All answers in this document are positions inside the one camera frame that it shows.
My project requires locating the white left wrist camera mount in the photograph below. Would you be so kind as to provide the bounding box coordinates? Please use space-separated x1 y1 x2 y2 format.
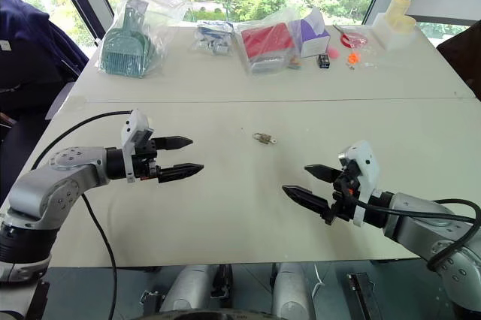
120 109 155 183

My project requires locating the dark brown chair back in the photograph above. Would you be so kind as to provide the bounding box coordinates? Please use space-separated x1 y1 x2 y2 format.
436 18 481 102

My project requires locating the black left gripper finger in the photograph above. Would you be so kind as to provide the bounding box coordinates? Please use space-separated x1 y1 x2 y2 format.
154 136 194 151
157 163 205 184

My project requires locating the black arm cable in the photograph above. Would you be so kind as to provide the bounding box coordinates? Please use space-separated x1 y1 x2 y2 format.
30 110 134 320
355 198 481 272

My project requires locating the green dustpan in plastic bag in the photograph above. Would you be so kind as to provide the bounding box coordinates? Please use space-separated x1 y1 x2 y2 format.
95 0 189 80

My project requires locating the black bracket under table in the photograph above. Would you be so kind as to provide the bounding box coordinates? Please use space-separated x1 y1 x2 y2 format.
346 271 380 320

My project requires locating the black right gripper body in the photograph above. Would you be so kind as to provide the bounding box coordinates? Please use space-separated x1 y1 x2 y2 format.
322 159 362 227

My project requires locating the red box in plastic bag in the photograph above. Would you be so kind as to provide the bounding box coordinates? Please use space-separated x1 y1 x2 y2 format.
233 5 301 76

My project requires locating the blue white packet bag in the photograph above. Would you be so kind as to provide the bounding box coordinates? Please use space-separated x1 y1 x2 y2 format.
190 20 237 57

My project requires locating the purple white tissue box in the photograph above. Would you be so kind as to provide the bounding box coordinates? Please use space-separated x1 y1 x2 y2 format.
289 7 332 59

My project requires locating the silver left robot leg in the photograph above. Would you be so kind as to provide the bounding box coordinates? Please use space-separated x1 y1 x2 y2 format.
159 264 221 313

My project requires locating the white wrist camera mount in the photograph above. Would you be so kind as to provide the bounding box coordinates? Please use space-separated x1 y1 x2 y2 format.
120 109 155 183
337 140 381 228

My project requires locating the dark blue jacket on chair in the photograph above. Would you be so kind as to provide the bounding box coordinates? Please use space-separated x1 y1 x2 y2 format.
0 0 90 110

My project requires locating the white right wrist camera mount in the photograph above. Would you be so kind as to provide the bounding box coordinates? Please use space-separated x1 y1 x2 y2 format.
337 140 381 228

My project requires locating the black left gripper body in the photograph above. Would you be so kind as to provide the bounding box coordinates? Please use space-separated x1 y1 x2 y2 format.
132 128 161 181

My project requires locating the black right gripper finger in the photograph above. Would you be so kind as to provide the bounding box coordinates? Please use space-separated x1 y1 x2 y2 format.
281 185 331 221
304 164 344 185

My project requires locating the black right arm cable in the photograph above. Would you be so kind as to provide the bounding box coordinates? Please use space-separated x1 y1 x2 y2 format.
355 198 481 272

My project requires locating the white stand with yellow cups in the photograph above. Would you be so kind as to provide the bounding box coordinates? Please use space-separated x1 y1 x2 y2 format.
371 0 418 52

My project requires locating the silver robot leg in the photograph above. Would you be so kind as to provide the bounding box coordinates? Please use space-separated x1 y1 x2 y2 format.
159 264 221 313
271 261 313 320

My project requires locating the silver right robot leg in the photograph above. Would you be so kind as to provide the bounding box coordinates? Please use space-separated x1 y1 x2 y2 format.
271 261 313 320

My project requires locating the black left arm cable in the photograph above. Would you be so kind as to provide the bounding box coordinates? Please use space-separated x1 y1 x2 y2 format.
30 110 134 320

